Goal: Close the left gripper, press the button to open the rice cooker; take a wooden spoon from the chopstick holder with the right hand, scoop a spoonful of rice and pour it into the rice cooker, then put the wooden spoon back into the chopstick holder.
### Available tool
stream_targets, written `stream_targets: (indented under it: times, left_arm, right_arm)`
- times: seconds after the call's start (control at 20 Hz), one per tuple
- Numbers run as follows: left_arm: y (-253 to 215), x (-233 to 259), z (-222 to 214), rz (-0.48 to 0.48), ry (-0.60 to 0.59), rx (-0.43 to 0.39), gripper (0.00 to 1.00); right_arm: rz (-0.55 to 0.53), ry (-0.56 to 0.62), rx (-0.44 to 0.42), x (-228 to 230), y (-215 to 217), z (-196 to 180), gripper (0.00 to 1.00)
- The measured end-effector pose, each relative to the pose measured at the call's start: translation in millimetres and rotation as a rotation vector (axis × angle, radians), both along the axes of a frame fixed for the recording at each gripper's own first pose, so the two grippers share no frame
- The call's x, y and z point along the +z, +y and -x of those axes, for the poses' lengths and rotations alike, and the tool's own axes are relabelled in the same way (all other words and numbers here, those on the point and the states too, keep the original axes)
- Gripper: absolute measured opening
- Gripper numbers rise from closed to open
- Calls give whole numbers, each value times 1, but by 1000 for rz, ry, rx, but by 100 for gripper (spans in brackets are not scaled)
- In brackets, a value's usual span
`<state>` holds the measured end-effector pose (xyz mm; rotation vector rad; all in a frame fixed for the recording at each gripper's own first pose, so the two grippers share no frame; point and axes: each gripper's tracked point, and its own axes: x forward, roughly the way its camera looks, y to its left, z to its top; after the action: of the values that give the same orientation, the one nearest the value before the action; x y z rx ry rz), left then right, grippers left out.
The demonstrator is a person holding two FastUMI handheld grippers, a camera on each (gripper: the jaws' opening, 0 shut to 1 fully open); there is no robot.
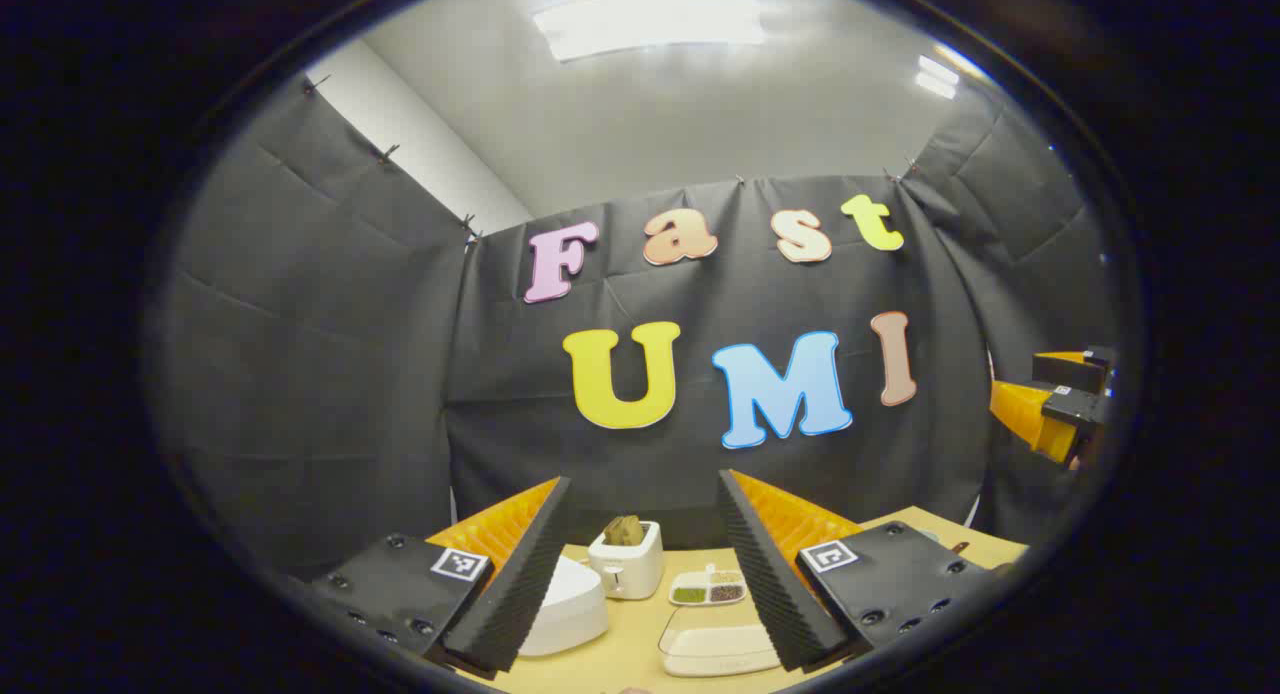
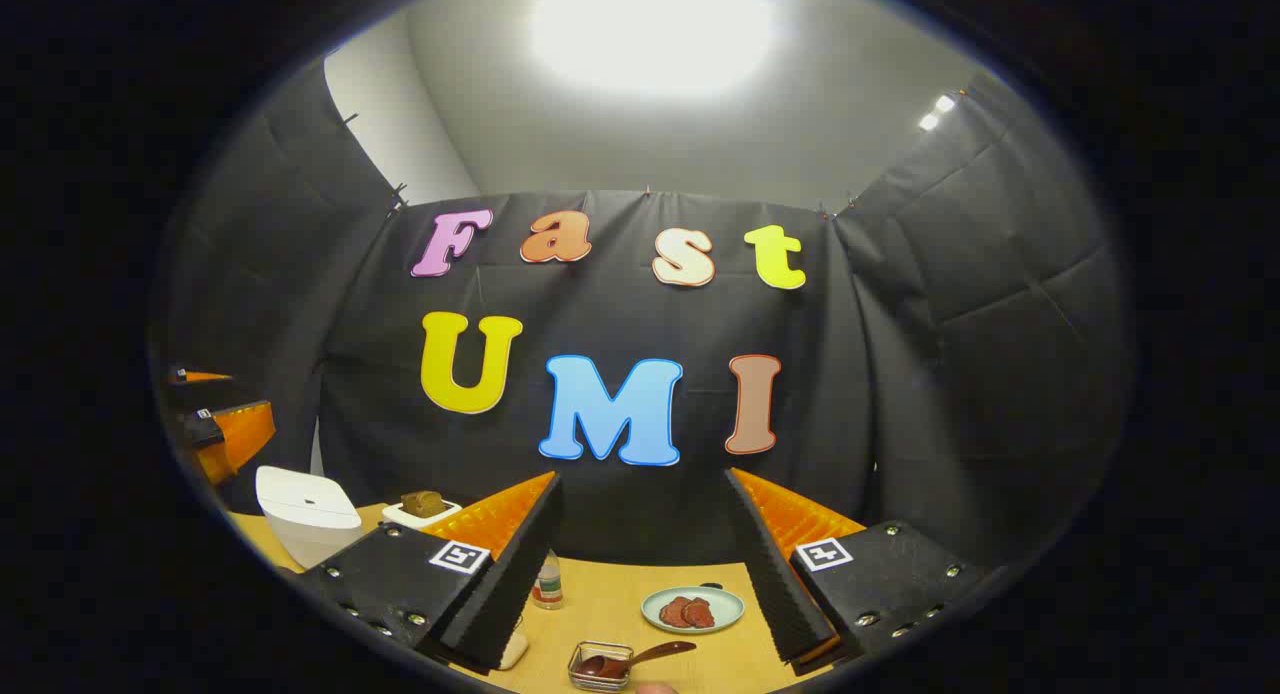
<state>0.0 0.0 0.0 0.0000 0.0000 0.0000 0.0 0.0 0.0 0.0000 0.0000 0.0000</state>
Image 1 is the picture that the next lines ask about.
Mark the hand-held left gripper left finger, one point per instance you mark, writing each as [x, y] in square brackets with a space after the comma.
[520, 584]

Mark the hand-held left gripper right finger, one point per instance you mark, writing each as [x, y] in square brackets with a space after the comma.
[765, 584]

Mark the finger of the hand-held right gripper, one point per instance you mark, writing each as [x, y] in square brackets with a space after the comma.
[1075, 406]
[1075, 369]

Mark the white rice cooker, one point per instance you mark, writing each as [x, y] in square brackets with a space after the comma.
[570, 609]

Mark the clear container of rice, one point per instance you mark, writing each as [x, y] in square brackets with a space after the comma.
[715, 649]

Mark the divided white bean dish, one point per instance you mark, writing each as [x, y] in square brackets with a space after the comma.
[705, 589]

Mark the white toaster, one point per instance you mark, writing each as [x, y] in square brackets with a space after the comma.
[625, 569]

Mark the brown bread slice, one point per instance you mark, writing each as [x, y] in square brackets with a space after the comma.
[623, 531]

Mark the black backdrop cloth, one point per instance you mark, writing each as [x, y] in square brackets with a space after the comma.
[330, 354]

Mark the small ceiling light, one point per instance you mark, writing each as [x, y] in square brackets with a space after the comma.
[937, 76]

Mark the large ceiling light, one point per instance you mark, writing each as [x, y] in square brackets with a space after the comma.
[650, 24]

